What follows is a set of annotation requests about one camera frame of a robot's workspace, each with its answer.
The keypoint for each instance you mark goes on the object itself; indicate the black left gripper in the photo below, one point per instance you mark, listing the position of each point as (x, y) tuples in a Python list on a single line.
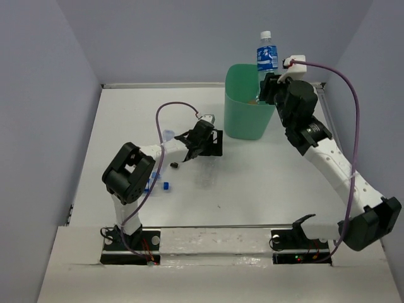
[(215, 149)]

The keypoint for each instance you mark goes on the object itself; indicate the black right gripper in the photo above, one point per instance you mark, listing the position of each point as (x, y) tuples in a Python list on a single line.
[(270, 83)]

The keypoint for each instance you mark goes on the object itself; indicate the clear bottle white cap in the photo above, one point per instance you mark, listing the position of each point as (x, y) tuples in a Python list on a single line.
[(207, 172)]

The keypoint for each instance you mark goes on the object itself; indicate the white-cap blue-label drink bottle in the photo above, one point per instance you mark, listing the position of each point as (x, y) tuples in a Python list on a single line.
[(266, 58)]

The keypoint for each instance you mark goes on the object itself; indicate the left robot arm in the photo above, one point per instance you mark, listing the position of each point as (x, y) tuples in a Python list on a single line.
[(130, 171)]

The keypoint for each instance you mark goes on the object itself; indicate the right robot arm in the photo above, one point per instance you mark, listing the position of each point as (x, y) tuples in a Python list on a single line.
[(372, 215)]

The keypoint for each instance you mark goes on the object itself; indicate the green plastic bin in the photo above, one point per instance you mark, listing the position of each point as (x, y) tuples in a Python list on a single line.
[(242, 120)]

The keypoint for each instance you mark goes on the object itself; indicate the black-label clear bottle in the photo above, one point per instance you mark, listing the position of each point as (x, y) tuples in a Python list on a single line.
[(174, 165)]

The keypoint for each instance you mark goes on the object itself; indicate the clear bottle blue cap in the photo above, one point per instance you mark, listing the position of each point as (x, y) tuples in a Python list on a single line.
[(166, 140)]

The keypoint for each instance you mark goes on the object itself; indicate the small blue-label bottle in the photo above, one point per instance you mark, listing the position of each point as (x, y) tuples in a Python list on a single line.
[(156, 186)]

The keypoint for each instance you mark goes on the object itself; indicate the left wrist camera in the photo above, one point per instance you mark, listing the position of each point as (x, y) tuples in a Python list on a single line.
[(208, 118)]

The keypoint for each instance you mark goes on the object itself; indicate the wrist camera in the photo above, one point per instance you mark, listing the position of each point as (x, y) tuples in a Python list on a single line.
[(208, 118), (292, 69)]

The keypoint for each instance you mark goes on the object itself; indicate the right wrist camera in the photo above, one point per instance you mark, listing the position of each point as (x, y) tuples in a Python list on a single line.
[(292, 69)]

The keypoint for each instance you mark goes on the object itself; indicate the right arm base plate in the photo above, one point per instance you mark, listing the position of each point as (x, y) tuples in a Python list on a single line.
[(291, 246)]

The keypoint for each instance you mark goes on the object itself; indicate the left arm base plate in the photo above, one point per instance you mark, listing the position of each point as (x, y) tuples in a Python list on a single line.
[(144, 247)]

